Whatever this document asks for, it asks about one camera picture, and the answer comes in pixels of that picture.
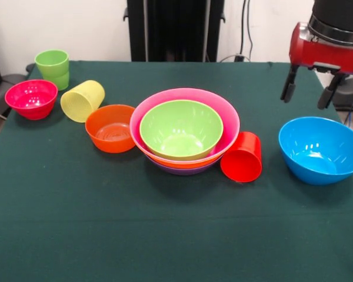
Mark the small orange-red bowl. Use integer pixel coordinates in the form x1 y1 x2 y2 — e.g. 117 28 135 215
84 104 138 154

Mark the dark green tablecloth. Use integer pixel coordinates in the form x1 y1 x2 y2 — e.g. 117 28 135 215
0 60 353 282

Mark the red cup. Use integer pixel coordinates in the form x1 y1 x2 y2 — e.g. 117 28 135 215
219 131 263 183

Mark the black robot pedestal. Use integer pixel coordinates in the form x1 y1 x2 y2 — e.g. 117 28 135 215
123 0 227 63

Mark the yellow cup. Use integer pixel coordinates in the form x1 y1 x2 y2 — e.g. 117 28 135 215
60 79 106 123

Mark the grey pedestal foot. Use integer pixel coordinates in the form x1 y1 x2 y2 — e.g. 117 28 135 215
331 75 353 110
0 73 27 115

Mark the green cup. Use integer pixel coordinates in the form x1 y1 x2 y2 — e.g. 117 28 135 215
34 49 70 91

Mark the small crimson bowl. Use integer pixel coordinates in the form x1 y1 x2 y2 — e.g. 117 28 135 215
4 79 59 121

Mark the blue bowl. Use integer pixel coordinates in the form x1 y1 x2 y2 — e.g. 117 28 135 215
278 116 353 186

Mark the purple bowl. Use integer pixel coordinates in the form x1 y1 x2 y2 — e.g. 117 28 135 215
146 155 216 176

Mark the large pink bowl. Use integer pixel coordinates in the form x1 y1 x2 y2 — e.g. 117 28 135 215
129 87 241 165

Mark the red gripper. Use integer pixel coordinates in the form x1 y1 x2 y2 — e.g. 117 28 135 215
279 22 353 110

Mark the large orange bowl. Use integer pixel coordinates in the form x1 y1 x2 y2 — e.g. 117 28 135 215
136 145 222 170

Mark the light green bowl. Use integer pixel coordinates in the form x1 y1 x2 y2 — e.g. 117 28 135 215
139 99 224 161

